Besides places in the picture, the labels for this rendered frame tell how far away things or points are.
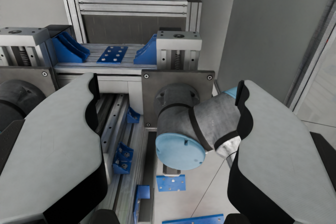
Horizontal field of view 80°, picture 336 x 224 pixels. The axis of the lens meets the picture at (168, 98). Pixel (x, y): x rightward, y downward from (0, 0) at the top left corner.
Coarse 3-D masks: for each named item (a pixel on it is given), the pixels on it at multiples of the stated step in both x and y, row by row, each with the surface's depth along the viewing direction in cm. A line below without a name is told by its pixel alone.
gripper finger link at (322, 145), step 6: (312, 132) 8; (312, 138) 7; (318, 138) 7; (324, 138) 7; (318, 144) 7; (324, 144) 7; (318, 150) 7; (324, 150) 7; (330, 150) 7; (324, 156) 7; (330, 156) 7; (324, 162) 6; (330, 162) 6; (330, 168) 6; (330, 174) 6
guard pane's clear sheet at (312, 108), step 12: (324, 48) 59; (324, 60) 59; (312, 72) 64; (324, 72) 59; (312, 84) 64; (324, 84) 59; (300, 96) 69; (312, 96) 63; (324, 96) 59; (300, 108) 68; (312, 108) 63; (324, 108) 58; (312, 120) 63; (324, 120) 58; (324, 132) 58
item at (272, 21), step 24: (240, 0) 125; (264, 0) 95; (288, 0) 76; (312, 0) 64; (240, 24) 123; (264, 24) 94; (288, 24) 75; (312, 24) 63; (240, 48) 122; (264, 48) 93; (288, 48) 75; (240, 72) 120; (264, 72) 92; (288, 72) 74
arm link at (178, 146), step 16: (176, 112) 52; (192, 112) 48; (160, 128) 50; (176, 128) 47; (192, 128) 46; (160, 144) 46; (176, 144) 44; (192, 144) 44; (208, 144) 46; (160, 160) 49; (176, 160) 48; (192, 160) 47
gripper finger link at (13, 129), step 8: (16, 120) 7; (24, 120) 7; (8, 128) 7; (16, 128) 7; (0, 136) 7; (8, 136) 7; (16, 136) 7; (0, 144) 6; (8, 144) 6; (0, 152) 6; (8, 152) 6; (0, 160) 6; (0, 168) 6
